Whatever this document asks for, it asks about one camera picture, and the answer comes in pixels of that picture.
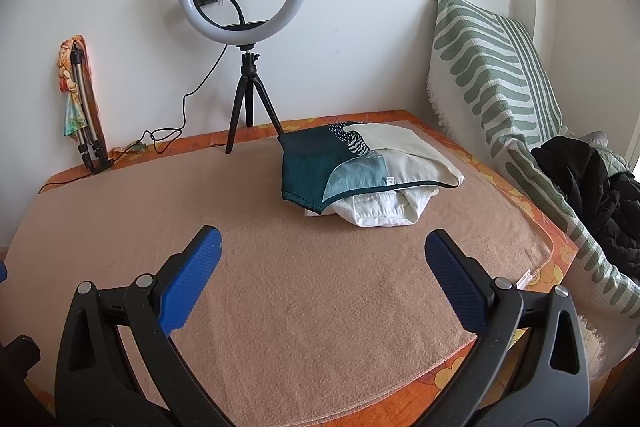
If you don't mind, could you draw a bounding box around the black clothing pile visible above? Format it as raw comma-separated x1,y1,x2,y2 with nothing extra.
533,136,639,281

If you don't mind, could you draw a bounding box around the white folded garment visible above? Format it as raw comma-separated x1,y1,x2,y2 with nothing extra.
305,186,439,228

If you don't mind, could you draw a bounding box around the teal and white shirt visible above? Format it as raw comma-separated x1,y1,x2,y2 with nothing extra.
278,121,464,213

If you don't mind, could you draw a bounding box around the beige fleece blanket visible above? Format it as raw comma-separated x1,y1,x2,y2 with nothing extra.
1,139,553,426

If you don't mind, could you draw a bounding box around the colourful silk scarf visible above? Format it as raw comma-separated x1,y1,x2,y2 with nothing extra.
58,35,104,147

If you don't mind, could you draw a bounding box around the orange floral bedsheet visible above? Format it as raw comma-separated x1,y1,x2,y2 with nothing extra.
29,110,577,426

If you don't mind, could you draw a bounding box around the green striped white pillow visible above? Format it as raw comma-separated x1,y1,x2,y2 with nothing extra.
427,0,639,378

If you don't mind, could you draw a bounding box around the folded grey tripod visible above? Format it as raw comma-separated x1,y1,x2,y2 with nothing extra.
70,40,113,174

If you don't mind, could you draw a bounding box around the ring light with tripod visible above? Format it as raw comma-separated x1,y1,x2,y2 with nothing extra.
176,0,310,155

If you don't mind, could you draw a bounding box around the black power cable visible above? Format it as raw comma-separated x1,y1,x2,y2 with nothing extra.
37,43,231,195

